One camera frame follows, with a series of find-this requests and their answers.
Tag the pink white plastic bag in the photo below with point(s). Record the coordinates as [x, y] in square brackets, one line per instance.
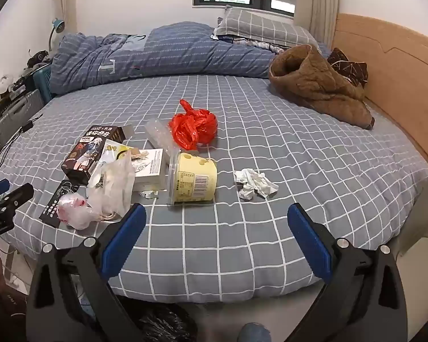
[75, 210]

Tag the grey checked pillow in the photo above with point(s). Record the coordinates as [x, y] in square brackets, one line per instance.
[260, 28]

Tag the blue desk lamp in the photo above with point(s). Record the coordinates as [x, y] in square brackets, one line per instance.
[59, 25]

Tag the white cardboard box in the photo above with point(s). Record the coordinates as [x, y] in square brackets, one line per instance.
[149, 171]

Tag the yellow white snack packet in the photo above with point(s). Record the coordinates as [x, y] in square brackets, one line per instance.
[116, 153]

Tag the dark printed box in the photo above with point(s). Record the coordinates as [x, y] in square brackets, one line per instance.
[89, 149]

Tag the wooden headboard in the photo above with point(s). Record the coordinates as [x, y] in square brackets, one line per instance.
[396, 71]

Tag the white tissue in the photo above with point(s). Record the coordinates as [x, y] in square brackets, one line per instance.
[253, 183]

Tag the grey suitcase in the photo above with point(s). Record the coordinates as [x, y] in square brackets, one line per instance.
[14, 114]

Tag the brown fleece garment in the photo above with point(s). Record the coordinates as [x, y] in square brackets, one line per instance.
[317, 82]

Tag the grey checked bed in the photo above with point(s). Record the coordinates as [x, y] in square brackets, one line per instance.
[253, 221]

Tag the black clutter item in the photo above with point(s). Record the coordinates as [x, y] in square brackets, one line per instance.
[39, 58]

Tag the white plastic item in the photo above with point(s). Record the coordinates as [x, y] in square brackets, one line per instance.
[1, 85]

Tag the black trash bag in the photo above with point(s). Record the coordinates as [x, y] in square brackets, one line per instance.
[164, 324]

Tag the blue fabric object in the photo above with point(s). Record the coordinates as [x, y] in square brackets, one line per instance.
[253, 333]

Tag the yellow plastic tub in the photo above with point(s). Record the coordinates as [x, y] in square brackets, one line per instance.
[196, 181]

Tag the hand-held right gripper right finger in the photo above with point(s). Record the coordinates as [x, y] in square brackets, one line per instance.
[312, 242]

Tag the clear plastic bag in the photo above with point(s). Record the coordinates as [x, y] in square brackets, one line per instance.
[110, 192]

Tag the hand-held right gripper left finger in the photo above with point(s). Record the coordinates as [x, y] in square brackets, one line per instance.
[125, 237]

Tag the dark patterned cloth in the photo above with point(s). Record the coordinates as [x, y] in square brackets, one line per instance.
[349, 66]

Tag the red plastic bag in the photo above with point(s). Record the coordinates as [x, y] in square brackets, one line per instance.
[192, 126]

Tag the black printed leaflet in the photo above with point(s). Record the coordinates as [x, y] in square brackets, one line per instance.
[55, 199]

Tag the blue striped duvet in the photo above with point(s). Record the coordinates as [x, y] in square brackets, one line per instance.
[185, 53]

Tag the small silver foil wrapper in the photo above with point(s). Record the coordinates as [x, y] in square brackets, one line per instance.
[148, 194]

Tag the clear plastic wrapper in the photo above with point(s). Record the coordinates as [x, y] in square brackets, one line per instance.
[157, 135]

